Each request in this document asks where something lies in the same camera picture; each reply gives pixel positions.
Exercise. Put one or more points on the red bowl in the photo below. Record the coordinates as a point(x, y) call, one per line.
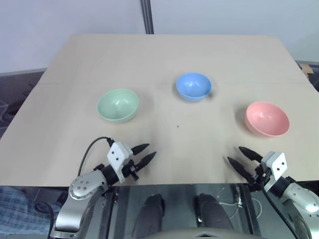
point(268, 119)

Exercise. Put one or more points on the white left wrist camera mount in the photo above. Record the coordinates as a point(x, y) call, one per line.
point(119, 154)

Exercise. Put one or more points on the green bowl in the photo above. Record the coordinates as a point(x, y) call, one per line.
point(117, 105)

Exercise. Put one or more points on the brown cardboard box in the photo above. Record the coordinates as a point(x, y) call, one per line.
point(307, 69)

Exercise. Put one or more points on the blue plaid cloth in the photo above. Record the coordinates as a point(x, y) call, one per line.
point(15, 206)

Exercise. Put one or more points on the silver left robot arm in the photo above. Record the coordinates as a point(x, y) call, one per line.
point(84, 186)

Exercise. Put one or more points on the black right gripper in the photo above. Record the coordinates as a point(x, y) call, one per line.
point(260, 180)

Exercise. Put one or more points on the grey metal pole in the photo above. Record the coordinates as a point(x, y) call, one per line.
point(147, 16)

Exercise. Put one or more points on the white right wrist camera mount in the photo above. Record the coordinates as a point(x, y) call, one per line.
point(277, 164)

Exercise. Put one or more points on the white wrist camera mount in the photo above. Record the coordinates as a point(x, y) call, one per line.
point(119, 154)
point(277, 164)

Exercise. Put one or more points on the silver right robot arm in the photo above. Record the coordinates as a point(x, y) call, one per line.
point(299, 196)

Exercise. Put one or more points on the blue bowl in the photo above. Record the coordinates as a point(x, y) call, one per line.
point(193, 87)

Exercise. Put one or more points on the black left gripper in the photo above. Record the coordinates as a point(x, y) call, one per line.
point(130, 169)

